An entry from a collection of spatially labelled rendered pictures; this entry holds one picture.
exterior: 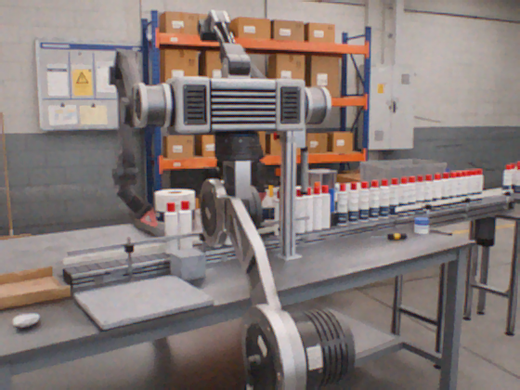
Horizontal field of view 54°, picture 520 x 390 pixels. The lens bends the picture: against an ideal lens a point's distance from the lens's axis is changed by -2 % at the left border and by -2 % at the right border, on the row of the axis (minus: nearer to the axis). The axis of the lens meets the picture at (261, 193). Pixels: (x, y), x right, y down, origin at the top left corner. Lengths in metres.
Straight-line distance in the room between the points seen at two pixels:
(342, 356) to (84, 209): 5.58
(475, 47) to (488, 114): 1.14
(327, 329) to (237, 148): 0.59
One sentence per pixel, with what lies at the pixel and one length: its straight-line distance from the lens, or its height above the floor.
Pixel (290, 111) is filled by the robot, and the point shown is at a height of 1.43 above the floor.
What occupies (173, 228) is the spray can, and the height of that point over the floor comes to 0.99.
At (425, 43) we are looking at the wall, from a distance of 8.57.
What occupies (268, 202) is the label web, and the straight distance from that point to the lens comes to 2.47.
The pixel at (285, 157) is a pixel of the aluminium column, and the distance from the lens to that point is 2.10.
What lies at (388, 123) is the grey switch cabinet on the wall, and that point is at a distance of 7.63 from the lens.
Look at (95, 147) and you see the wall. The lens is 6.50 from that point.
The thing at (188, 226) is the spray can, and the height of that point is 0.99.
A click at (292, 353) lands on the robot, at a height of 0.94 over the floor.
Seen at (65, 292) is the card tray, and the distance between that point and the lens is 1.83.
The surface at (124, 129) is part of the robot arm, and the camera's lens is 1.94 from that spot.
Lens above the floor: 1.43
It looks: 9 degrees down
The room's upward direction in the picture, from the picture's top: straight up
